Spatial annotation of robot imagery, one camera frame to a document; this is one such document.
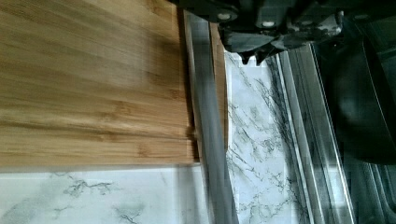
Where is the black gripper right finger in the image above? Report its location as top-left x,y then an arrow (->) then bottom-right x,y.
255,12 -> 344,65

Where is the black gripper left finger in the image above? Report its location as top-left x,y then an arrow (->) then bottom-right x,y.
218,21 -> 282,65

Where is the bamboo cutting board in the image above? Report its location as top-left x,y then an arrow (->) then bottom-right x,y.
0,0 -> 199,167

